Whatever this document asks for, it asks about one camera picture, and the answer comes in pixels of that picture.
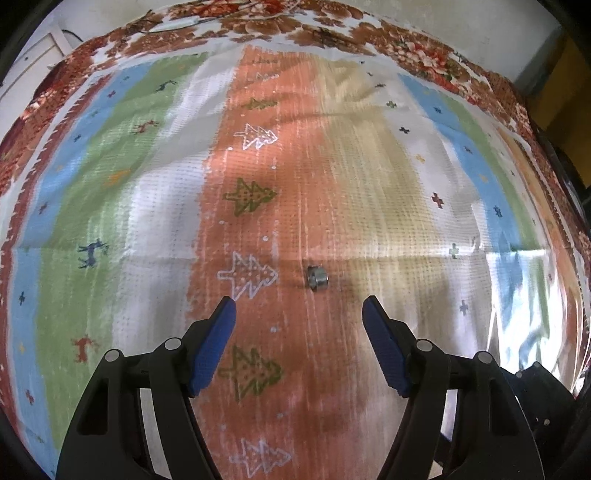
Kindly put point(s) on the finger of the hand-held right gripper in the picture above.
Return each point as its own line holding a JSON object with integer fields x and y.
{"x": 549, "y": 401}

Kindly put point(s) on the floral bedsheet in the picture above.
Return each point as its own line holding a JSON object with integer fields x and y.
{"x": 323, "y": 18}

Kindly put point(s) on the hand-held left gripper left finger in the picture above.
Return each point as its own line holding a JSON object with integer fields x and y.
{"x": 214, "y": 346}

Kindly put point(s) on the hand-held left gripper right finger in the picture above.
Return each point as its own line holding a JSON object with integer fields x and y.
{"x": 385, "y": 346}

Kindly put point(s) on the striped patterned cloth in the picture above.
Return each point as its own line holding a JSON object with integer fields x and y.
{"x": 323, "y": 161}

